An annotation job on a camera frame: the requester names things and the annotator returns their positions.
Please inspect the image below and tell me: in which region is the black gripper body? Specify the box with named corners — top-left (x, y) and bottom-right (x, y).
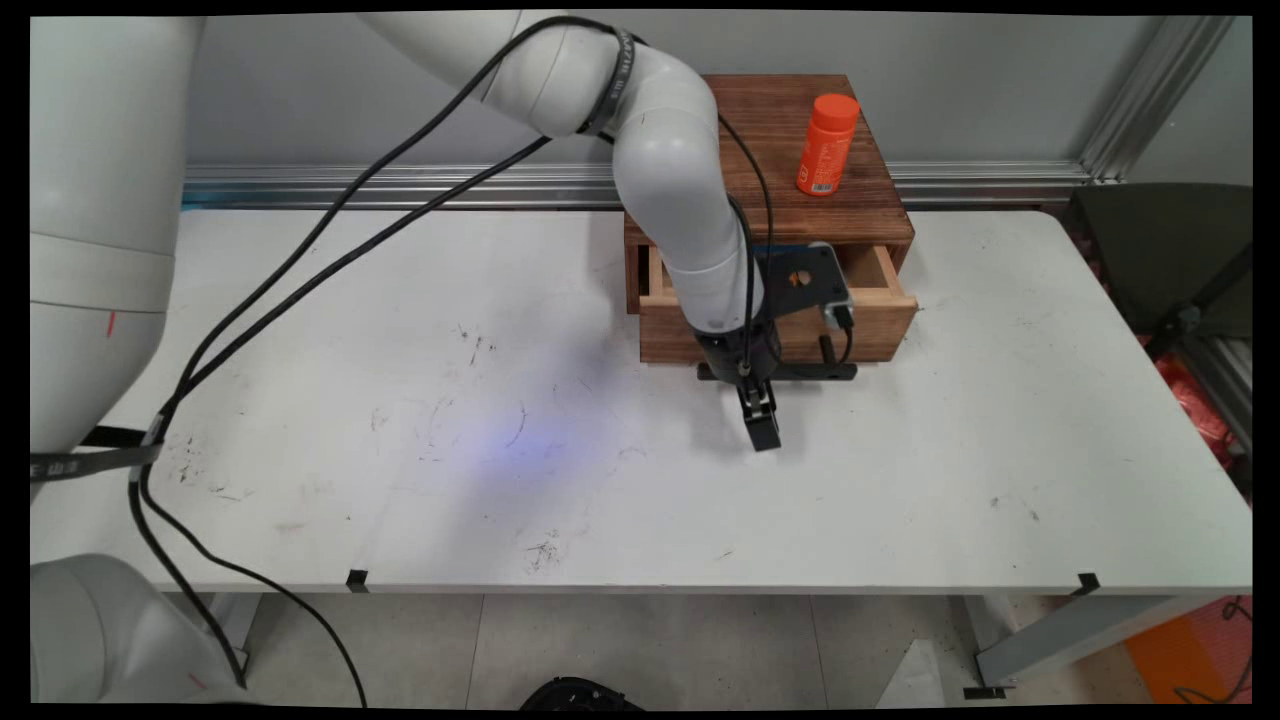
top-left (695, 318), bottom-right (786, 389)

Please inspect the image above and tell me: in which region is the wooden drawer with black handle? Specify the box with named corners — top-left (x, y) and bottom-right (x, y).
top-left (638, 243), bottom-right (919, 383)

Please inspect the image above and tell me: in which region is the brown wooden drawer cabinet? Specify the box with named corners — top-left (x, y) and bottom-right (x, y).
top-left (622, 75), bottom-right (916, 316)

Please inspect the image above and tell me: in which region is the orange plastic bottle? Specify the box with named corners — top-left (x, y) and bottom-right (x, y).
top-left (796, 94), bottom-right (862, 198)

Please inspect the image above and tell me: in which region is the black round object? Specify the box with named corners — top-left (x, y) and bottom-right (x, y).
top-left (518, 677), bottom-right (643, 711)

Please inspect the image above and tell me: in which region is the grey table leg with foot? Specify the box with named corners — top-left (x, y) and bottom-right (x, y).
top-left (962, 595), bottom-right (1206, 699)

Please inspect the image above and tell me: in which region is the red plastic bag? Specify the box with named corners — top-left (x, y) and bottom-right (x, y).
top-left (1150, 352), bottom-right (1239, 471)

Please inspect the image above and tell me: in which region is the orange box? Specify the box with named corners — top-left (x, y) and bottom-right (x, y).
top-left (1125, 598), bottom-right (1253, 706)

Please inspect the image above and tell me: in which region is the short black wrist cable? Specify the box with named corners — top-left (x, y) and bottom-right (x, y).
top-left (718, 115), bottom-right (777, 386)

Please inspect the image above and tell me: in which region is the black strap around arm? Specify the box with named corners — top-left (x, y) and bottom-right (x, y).
top-left (578, 28), bottom-right (641, 138)

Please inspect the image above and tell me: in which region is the horizontal aluminium rail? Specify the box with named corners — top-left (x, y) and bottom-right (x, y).
top-left (182, 162), bottom-right (1091, 211)

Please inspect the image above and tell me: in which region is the aluminium frame profile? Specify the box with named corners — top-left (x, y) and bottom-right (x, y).
top-left (1178, 335), bottom-right (1253, 453)

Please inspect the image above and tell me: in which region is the slanted aluminium post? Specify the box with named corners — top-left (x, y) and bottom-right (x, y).
top-left (1080, 15), bottom-right (1241, 186)

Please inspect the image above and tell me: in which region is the thin black floor cable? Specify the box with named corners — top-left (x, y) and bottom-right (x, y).
top-left (1172, 595), bottom-right (1253, 706)

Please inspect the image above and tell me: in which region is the black printed cable strap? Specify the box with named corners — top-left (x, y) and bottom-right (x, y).
top-left (30, 425), bottom-right (167, 484)

